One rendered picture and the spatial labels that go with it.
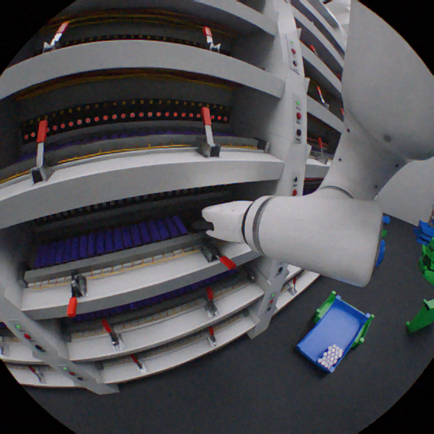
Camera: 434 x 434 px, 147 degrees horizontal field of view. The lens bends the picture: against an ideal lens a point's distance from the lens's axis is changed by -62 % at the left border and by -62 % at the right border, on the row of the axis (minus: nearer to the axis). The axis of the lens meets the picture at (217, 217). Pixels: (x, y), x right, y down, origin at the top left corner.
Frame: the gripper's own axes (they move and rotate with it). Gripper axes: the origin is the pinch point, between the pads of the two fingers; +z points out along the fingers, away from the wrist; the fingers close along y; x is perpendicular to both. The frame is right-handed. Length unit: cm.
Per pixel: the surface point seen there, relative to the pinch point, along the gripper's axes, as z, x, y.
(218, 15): -11, -51, -2
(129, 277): -2.8, 7.1, 19.8
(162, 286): -4.5, 9.9, 14.4
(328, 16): -31, -107, -75
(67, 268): -1.1, 3.3, 31.6
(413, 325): -69, 71, -77
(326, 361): -28, 59, -26
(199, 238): -1.9, 3.7, 4.4
